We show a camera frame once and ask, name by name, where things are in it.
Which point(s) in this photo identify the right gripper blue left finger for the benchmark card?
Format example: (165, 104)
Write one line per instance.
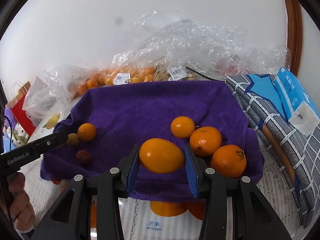
(131, 169)

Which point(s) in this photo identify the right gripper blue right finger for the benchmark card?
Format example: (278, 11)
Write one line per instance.
(191, 165)

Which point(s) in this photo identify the large oval orange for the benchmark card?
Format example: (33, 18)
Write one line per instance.
(161, 156)

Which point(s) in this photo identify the orange mandarin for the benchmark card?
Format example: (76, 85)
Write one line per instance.
(204, 141)
(229, 160)
(182, 127)
(87, 132)
(167, 209)

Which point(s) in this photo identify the small red fruit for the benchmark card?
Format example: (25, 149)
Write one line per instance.
(83, 157)

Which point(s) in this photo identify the small yellow-green kumquat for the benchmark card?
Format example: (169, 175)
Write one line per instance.
(73, 140)

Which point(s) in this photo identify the person's left hand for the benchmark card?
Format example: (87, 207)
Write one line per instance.
(21, 209)

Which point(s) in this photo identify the purple towel lined tray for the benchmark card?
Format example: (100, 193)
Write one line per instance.
(126, 115)

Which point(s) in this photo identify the red paper shopping bag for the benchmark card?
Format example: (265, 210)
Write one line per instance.
(18, 92)

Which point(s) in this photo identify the white plastic bag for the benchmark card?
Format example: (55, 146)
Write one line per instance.
(48, 97)

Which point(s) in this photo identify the bag of small oranges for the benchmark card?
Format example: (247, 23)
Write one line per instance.
(110, 77)

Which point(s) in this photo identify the grey checked folded cloth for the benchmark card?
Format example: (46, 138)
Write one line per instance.
(296, 155)

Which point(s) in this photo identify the blue tissue pack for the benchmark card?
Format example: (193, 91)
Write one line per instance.
(299, 109)

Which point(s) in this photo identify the clear crumpled plastic bag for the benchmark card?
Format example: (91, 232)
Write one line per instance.
(166, 40)

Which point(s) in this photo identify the brown wooden door frame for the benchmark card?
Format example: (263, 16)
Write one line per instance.
(294, 33)

